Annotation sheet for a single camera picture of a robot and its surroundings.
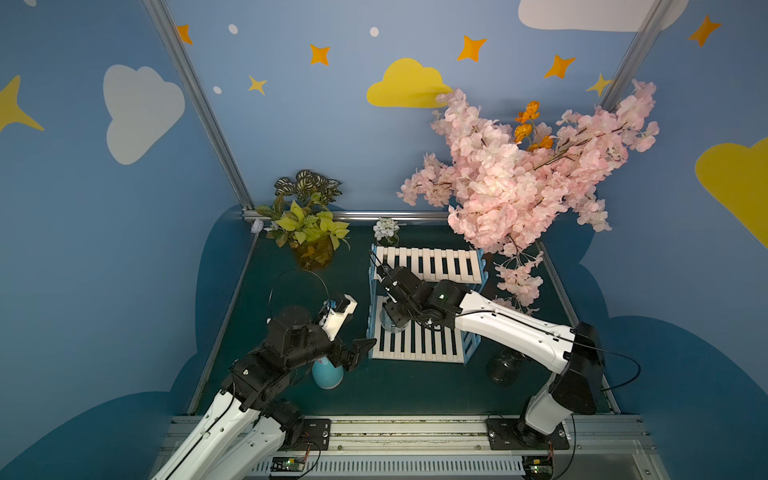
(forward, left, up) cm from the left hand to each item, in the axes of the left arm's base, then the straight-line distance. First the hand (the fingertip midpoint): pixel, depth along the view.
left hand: (361, 323), depth 68 cm
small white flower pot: (+41, -5, -13) cm, 44 cm away
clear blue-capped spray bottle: (+11, -6, -23) cm, 26 cm away
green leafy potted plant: (+34, +21, -1) cm, 40 cm away
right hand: (+10, -9, -6) cm, 15 cm away
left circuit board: (-26, +18, -25) cm, 40 cm away
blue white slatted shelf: (+5, -16, -22) cm, 28 cm away
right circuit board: (-25, -44, -25) cm, 57 cm away
